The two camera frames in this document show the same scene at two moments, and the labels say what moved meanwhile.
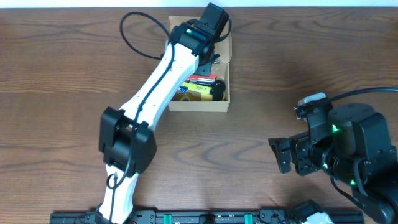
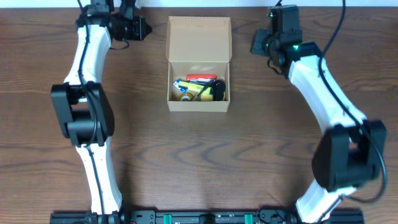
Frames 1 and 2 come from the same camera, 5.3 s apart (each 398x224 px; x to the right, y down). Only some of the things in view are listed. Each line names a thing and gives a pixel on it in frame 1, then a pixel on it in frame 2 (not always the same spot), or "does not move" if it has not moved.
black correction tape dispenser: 219,87 does not move
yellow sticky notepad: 206,97 does not move
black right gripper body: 300,154 -> 257,42
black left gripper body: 204,69 -> 137,28
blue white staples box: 183,89 does not move
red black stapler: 206,79 does not move
